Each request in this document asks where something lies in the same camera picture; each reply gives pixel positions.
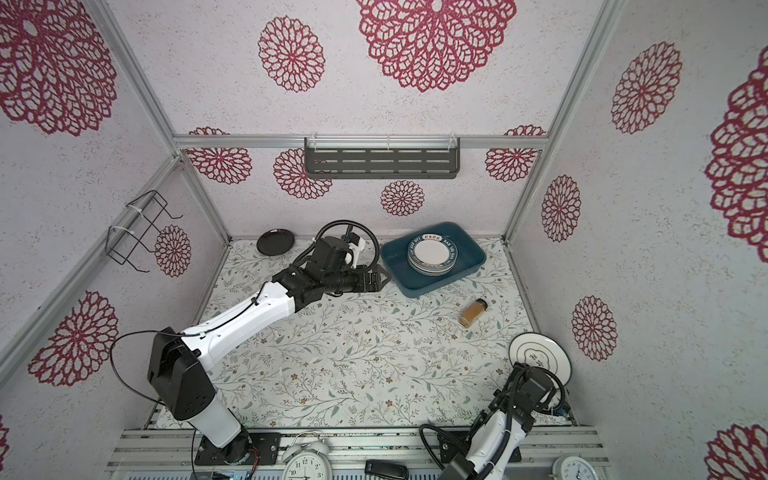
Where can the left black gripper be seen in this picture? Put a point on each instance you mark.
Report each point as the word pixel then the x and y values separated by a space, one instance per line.
pixel 364 284

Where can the white alarm clock centre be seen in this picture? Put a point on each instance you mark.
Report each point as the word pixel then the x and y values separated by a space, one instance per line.
pixel 307 462

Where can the grey wall shelf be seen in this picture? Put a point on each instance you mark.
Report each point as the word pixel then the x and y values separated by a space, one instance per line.
pixel 389 159

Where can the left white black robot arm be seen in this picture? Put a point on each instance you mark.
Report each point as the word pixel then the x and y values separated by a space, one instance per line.
pixel 180 362

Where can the white plate gold outline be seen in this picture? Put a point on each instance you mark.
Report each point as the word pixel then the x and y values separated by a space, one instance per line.
pixel 536 349

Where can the black remote device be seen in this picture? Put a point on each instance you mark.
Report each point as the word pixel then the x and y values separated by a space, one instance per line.
pixel 386 470

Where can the green rim plate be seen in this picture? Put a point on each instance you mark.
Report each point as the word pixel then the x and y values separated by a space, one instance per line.
pixel 432 254

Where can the black wire wall rack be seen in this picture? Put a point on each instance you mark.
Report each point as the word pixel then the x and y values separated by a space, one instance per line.
pixel 147 209

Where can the teal plastic bin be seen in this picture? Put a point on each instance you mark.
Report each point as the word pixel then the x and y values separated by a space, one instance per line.
pixel 469 258

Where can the small black plate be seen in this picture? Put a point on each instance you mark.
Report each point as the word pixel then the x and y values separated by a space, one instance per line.
pixel 275 242

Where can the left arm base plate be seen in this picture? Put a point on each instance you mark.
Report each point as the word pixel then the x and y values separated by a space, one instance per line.
pixel 246 449

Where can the brown spice jar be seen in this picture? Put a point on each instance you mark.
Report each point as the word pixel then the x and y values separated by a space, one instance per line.
pixel 473 312

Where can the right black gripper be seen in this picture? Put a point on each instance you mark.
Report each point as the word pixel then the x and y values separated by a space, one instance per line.
pixel 520 366

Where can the white clock right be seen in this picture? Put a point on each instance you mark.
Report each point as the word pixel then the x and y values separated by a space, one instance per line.
pixel 573 468

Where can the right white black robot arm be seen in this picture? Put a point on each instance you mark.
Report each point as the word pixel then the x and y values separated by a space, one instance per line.
pixel 496 434

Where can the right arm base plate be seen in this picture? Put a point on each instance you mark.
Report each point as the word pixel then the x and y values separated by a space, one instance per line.
pixel 448 449

